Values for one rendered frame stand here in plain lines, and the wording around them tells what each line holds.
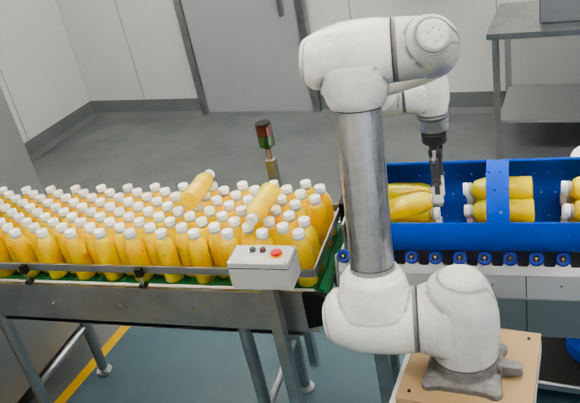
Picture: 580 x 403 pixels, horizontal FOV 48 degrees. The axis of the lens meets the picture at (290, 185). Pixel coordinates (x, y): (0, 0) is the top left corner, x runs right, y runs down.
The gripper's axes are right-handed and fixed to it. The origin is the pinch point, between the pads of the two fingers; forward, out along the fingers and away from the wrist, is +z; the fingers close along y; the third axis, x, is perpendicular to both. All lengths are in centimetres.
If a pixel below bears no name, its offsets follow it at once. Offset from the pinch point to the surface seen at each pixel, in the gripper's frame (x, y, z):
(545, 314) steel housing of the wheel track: -30, -6, 43
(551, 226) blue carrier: -31.7, -8.7, 7.7
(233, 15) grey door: 209, 353, 24
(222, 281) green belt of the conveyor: 75, -13, 28
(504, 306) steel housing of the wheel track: -18.3, -7.2, 39.0
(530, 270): -26.1, -5.8, 25.6
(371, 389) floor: 40, 28, 118
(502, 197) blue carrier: -18.8, -5.4, -0.3
